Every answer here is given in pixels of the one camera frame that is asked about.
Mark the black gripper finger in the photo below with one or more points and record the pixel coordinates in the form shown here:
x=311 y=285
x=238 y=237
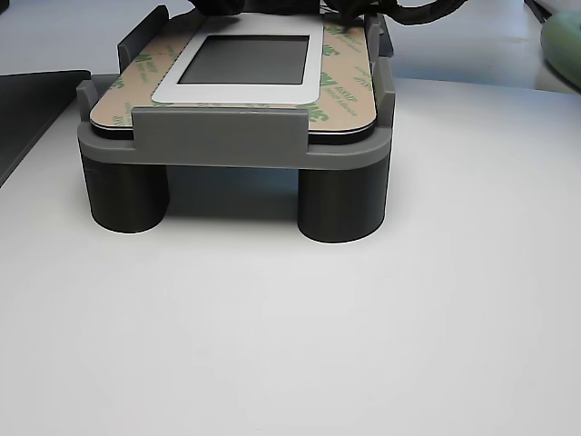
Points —
x=233 y=6

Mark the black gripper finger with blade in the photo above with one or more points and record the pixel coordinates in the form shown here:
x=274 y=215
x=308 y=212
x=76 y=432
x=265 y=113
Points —
x=209 y=5

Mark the tan adhesive liner film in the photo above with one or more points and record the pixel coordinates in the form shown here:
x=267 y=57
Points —
x=345 y=82

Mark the grey printed fixture with legs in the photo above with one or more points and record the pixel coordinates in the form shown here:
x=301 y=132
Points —
x=218 y=131

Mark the dark grey tray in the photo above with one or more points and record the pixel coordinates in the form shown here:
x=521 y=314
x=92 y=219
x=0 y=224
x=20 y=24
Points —
x=27 y=113

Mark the pale green round object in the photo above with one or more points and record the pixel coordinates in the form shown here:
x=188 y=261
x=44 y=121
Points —
x=565 y=50

